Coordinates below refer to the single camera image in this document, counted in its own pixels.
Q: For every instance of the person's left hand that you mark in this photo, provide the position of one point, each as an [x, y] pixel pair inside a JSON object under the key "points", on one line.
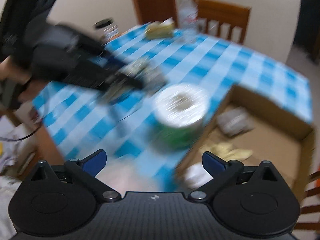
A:
{"points": [[25, 87]]}

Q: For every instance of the yellow green tissue box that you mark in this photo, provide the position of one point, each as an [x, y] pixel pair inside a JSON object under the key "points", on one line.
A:
{"points": [[160, 30]]}

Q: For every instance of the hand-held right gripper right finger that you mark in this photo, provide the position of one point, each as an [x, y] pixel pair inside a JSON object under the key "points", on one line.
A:
{"points": [[212, 162]]}

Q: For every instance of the black lid clear jar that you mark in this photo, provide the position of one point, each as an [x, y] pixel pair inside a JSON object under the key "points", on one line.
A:
{"points": [[110, 31]]}

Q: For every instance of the brown wooden door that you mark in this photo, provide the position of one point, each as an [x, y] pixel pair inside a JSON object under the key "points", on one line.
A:
{"points": [[155, 0]]}

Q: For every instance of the knotted yellow cloth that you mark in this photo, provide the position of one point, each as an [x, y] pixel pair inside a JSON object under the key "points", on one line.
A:
{"points": [[235, 152]]}

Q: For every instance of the grey face mask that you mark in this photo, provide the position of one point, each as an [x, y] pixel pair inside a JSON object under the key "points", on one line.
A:
{"points": [[232, 121]]}

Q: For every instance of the clear plastic water bottle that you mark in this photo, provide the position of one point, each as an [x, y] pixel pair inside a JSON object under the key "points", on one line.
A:
{"points": [[187, 12]]}

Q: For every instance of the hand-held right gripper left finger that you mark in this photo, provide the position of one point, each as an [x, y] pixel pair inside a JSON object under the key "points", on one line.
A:
{"points": [[96, 161]]}

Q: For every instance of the green wrapped toilet paper roll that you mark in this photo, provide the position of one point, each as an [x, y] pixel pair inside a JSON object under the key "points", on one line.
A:
{"points": [[180, 130]]}

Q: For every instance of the cardboard box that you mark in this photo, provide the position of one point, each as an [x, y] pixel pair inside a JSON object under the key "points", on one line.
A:
{"points": [[270, 142]]}

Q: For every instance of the wooden dining chair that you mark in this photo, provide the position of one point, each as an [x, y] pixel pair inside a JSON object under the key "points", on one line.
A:
{"points": [[312, 192], [222, 7]]}

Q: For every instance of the floral fabric sachet with tassel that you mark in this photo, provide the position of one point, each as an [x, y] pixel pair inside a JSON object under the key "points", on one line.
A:
{"points": [[152, 77]]}

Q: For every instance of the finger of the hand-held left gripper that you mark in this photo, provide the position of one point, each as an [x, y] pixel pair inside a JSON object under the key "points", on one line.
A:
{"points": [[95, 86], [120, 72]]}

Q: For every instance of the blue white checkered tablecloth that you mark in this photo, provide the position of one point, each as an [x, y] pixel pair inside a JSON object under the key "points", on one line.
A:
{"points": [[225, 62]]}

